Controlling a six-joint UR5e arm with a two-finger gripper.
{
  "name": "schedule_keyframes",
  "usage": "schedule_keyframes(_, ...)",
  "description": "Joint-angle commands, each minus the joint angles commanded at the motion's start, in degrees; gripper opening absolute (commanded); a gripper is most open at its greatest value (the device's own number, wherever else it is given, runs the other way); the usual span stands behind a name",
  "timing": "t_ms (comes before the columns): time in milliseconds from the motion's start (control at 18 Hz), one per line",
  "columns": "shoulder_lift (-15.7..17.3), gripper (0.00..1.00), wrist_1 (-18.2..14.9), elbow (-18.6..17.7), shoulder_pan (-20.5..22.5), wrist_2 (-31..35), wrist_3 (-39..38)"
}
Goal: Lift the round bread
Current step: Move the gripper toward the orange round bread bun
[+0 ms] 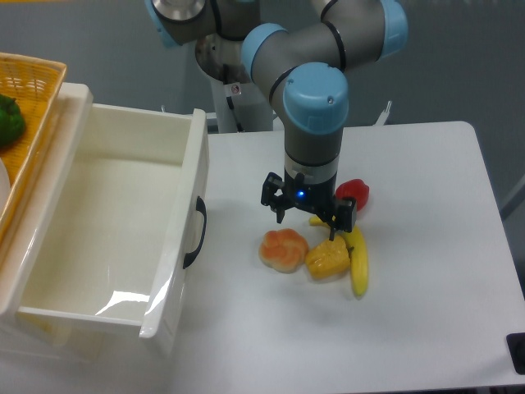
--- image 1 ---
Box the black drawer handle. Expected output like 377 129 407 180
183 195 208 269

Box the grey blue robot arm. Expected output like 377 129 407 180
146 1 409 232

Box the orange woven basket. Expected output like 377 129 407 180
1 53 67 242

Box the yellow bell pepper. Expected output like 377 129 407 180
305 236 351 280

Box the black object at table edge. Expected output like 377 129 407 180
506 332 525 375

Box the red bell pepper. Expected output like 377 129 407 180
335 178 370 212

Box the white drawer cabinet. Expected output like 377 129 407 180
1 84 207 358

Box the white open drawer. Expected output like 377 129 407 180
18 104 208 343

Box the green bell pepper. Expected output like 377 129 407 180
0 94 25 147

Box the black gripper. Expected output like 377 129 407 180
261 172 357 241

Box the yellow banana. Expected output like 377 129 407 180
308 216 370 298

